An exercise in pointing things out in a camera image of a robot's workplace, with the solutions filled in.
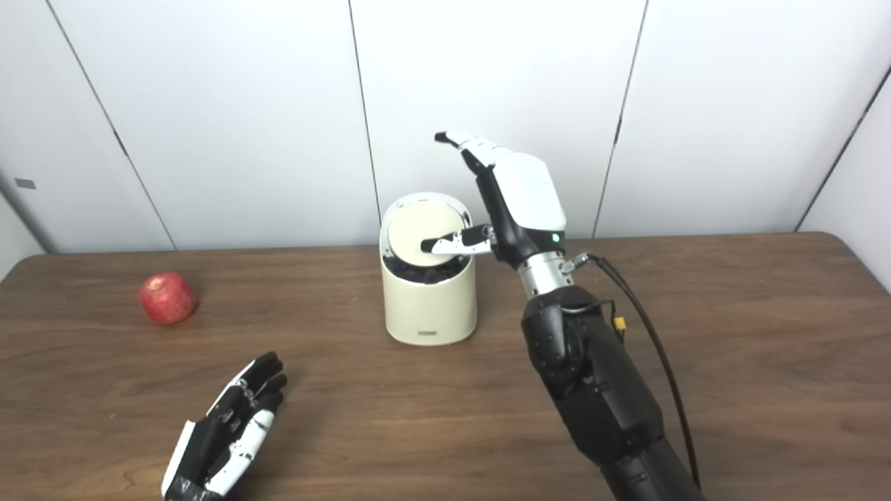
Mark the white and black left hand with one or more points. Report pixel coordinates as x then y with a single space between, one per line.
216 442

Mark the white and black right hand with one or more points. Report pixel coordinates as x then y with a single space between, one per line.
529 195

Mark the cream lidded trash can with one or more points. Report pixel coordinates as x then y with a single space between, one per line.
429 309

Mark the cream round bin lid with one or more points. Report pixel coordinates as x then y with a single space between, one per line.
418 226

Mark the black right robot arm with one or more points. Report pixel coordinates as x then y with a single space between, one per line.
598 390

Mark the red apple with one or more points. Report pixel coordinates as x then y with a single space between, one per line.
168 298

